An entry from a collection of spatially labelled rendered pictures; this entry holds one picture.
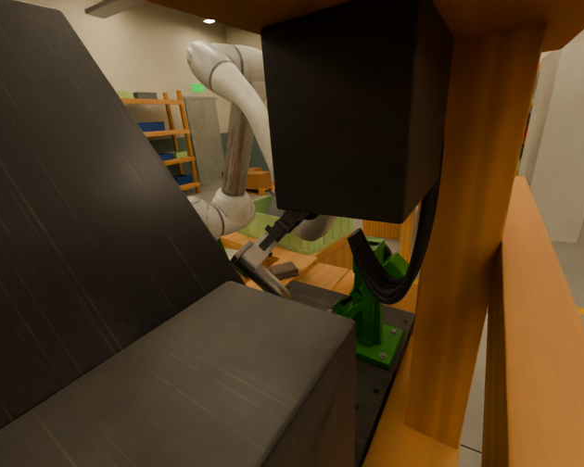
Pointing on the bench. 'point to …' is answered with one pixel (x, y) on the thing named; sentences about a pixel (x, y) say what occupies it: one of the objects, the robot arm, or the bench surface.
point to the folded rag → (284, 271)
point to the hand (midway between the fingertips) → (256, 255)
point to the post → (468, 221)
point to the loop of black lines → (379, 286)
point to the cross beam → (538, 356)
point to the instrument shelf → (547, 12)
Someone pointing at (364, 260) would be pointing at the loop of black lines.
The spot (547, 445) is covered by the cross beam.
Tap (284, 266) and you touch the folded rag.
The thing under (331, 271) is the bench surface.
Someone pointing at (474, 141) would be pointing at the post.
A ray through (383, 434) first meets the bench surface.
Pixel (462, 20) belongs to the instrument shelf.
